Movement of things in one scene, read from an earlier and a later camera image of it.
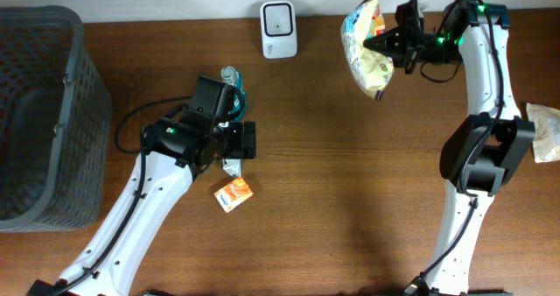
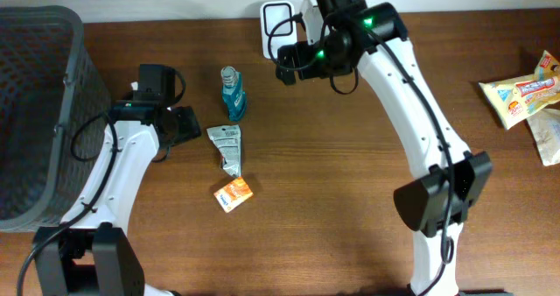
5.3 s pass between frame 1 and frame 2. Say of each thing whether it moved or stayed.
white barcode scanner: stayed
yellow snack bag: moved
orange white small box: stayed
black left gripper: moved
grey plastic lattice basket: stayed
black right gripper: moved
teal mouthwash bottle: stayed
